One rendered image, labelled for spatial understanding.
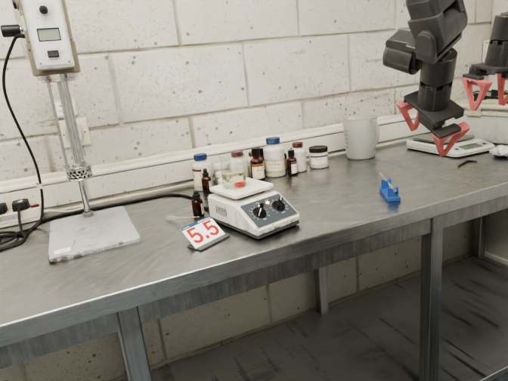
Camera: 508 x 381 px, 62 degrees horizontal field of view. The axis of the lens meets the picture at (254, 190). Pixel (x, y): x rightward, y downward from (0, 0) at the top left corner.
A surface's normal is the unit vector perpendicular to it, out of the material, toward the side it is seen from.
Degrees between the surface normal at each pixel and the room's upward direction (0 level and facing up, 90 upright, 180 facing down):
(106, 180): 90
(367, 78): 90
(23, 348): 90
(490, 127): 93
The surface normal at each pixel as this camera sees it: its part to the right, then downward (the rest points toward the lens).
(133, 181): 0.41, 0.22
